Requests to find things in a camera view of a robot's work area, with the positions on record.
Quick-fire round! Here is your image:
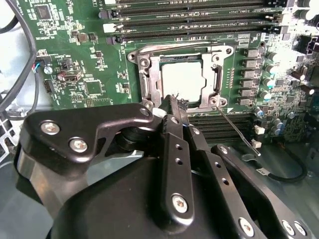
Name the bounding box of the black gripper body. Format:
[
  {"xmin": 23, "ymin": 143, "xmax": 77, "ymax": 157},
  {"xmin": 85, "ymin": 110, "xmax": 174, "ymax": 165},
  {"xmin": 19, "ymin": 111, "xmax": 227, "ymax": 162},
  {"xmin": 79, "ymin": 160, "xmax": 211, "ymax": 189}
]
[{"xmin": 49, "ymin": 156, "xmax": 238, "ymax": 239}]

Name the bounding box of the silver green CPU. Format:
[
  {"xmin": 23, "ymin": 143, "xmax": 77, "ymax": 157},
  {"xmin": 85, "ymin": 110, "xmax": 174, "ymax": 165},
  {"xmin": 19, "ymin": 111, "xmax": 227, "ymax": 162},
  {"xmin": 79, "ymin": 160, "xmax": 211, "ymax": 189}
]
[{"xmin": 159, "ymin": 54, "xmax": 208, "ymax": 107}]

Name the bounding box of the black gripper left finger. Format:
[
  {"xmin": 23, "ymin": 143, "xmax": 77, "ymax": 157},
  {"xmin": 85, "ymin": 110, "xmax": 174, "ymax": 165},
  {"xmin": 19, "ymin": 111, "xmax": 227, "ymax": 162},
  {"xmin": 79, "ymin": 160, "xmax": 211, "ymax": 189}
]
[{"xmin": 15, "ymin": 94, "xmax": 197, "ymax": 222}]

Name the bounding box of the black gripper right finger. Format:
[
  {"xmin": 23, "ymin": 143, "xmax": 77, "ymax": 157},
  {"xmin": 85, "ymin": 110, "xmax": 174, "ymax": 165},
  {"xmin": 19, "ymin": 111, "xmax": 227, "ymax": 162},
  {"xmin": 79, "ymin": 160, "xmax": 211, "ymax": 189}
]
[{"xmin": 177, "ymin": 99, "xmax": 312, "ymax": 239}]

